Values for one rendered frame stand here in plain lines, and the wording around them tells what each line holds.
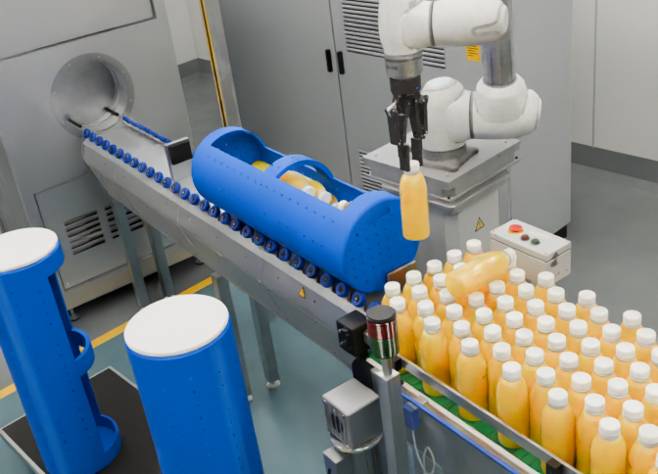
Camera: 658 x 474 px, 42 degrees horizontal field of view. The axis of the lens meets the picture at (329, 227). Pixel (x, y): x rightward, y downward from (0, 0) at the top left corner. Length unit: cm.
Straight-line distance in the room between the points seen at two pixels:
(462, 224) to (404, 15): 105
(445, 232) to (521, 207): 134
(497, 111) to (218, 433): 129
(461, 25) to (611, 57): 311
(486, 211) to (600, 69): 228
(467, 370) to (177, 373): 74
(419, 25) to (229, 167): 102
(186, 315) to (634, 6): 327
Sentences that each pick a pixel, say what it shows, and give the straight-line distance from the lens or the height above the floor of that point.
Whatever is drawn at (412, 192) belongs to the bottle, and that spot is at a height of 132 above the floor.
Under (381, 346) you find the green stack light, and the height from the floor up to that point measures 119.
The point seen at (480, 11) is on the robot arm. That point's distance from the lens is 196.
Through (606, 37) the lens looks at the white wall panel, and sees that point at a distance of 501.
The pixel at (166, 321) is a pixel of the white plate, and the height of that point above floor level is 104.
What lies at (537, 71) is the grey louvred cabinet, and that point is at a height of 98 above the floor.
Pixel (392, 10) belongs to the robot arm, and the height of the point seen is 178.
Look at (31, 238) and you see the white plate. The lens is 298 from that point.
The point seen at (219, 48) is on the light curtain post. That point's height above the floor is 135.
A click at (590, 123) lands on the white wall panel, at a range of 522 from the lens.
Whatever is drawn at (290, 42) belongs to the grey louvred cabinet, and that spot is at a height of 101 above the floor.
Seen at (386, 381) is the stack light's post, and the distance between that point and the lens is 186.
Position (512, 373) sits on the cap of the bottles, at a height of 110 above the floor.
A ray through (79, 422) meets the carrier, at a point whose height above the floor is 39.
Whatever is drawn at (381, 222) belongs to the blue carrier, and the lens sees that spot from 233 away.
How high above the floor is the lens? 225
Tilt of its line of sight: 28 degrees down
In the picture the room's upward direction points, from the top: 8 degrees counter-clockwise
